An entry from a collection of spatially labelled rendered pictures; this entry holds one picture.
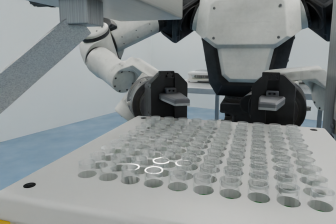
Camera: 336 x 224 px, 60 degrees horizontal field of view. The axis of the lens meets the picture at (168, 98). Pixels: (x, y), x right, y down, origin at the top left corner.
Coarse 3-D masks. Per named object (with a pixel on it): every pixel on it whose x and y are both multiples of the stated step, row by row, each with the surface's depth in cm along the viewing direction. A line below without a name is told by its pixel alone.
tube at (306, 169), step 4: (308, 164) 21; (304, 168) 20; (308, 168) 21; (312, 168) 21; (316, 168) 21; (320, 168) 20; (304, 172) 20; (308, 172) 20; (312, 172) 20; (316, 172) 20; (320, 172) 20; (304, 176) 20; (300, 180) 21; (304, 180) 20
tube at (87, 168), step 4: (80, 160) 22; (84, 160) 22; (88, 160) 22; (92, 160) 22; (80, 164) 21; (84, 164) 22; (88, 164) 21; (92, 164) 21; (80, 168) 21; (84, 168) 21; (88, 168) 21; (92, 168) 21; (80, 172) 21; (84, 172) 21; (88, 172) 21; (92, 172) 21; (80, 176) 21; (84, 176) 21; (88, 176) 21; (92, 176) 21
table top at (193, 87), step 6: (192, 84) 195; (198, 84) 195; (204, 84) 195; (300, 84) 195; (192, 90) 178; (198, 90) 177; (204, 90) 176; (210, 90) 174; (306, 90) 165; (306, 96) 154
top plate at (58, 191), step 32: (128, 128) 35; (320, 128) 35; (64, 160) 24; (224, 160) 24; (320, 160) 24; (0, 192) 19; (32, 192) 19; (64, 192) 19; (96, 192) 19; (128, 192) 19; (160, 192) 19; (192, 192) 19
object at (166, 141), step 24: (168, 120) 35; (144, 144) 27; (168, 144) 25; (192, 144) 26; (216, 144) 26; (240, 144) 26; (264, 144) 26; (120, 168) 22; (144, 168) 22; (168, 168) 22; (192, 168) 22; (216, 168) 21; (240, 168) 20; (264, 168) 21; (288, 168) 20
